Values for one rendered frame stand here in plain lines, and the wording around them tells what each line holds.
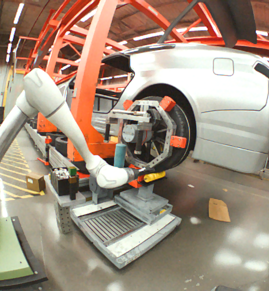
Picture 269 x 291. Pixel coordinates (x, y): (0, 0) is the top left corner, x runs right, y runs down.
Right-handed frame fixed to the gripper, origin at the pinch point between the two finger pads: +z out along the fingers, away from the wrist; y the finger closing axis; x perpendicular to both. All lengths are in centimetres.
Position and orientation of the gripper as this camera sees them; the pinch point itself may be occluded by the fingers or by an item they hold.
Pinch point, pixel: (150, 170)
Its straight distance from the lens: 104.9
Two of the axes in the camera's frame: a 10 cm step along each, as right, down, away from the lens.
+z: 6.9, -0.1, 7.3
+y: 6.0, -5.4, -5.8
